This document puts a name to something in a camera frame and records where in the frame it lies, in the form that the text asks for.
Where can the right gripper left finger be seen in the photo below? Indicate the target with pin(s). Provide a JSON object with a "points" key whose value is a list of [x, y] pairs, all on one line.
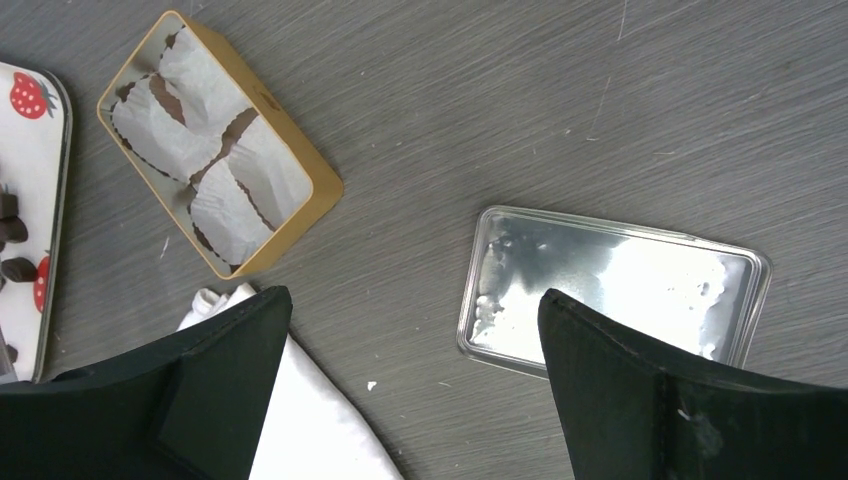
{"points": [[190, 405]]}

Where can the strawberry pattern tray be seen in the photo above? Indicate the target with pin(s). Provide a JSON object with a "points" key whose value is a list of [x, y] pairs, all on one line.
{"points": [[36, 126]]}

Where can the white folded cloth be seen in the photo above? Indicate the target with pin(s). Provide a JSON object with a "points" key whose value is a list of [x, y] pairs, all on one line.
{"points": [[312, 431]]}

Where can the gold chocolate tin box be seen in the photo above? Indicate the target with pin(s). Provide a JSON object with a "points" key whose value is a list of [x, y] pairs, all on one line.
{"points": [[176, 197]]}

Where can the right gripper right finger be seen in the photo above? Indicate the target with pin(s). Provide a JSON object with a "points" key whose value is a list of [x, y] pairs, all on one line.
{"points": [[634, 407]]}

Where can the silver tin lid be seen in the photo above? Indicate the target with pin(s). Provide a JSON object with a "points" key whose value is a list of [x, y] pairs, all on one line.
{"points": [[699, 295]]}

